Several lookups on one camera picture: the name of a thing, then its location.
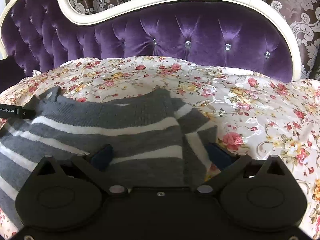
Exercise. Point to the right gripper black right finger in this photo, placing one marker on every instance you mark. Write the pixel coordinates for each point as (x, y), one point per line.
(230, 165)

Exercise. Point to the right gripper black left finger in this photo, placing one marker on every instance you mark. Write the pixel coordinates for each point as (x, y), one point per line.
(94, 167)

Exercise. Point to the grey white striped cardigan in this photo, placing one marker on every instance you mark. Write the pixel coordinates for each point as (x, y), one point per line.
(151, 140)

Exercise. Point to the floral bedspread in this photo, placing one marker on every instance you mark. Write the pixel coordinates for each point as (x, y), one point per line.
(255, 114)

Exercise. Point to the purple tufted white-framed headboard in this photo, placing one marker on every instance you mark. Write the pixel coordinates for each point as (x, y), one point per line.
(41, 35)

